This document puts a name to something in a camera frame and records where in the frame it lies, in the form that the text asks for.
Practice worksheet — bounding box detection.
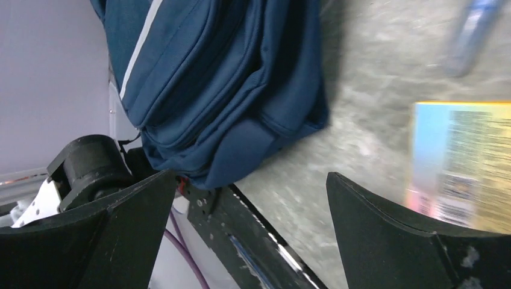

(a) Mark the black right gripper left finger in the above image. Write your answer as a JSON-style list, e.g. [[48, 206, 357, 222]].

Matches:
[[1, 171, 175, 288]]

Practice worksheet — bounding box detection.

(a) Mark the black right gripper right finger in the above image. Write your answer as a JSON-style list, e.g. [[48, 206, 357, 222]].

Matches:
[[326, 172, 510, 288]]

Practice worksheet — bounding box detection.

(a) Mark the colourful crayon box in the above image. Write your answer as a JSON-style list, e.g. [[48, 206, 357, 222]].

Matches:
[[404, 101, 510, 234]]

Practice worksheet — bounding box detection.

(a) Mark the navy blue student backpack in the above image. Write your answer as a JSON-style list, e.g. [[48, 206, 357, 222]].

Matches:
[[91, 1, 328, 189]]

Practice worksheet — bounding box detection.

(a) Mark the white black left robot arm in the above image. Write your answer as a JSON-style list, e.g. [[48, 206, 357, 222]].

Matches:
[[11, 134, 156, 228]]

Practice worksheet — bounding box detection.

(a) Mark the blue pen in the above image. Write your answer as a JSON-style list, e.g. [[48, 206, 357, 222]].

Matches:
[[442, 0, 506, 78]]

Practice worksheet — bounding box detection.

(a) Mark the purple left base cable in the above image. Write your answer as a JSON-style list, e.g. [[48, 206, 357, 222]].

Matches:
[[163, 211, 211, 289]]

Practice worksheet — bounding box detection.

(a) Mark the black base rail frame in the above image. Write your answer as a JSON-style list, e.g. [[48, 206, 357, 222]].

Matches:
[[178, 182, 326, 289]]

